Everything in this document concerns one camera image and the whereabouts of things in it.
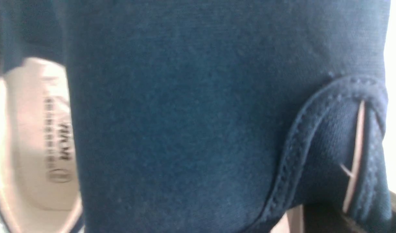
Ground navy slip-on shoe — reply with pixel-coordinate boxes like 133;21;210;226
54;0;393;233
0;0;84;233

